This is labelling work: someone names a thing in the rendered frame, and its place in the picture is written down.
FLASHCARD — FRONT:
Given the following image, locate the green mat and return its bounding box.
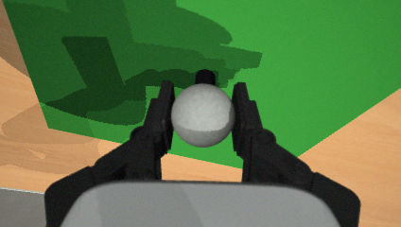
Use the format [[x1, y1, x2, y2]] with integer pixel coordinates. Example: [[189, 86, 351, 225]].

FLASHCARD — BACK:
[[2, 0, 401, 157]]

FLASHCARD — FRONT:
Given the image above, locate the grey sphere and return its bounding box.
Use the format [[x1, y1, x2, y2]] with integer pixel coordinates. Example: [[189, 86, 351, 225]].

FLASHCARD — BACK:
[[171, 83, 235, 148]]

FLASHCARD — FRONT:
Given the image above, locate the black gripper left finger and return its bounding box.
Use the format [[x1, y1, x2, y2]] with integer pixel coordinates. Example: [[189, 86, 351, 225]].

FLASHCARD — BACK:
[[44, 80, 175, 227]]

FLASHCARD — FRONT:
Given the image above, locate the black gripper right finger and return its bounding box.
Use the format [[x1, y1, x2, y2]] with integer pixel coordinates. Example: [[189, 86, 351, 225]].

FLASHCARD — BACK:
[[232, 82, 361, 227]]

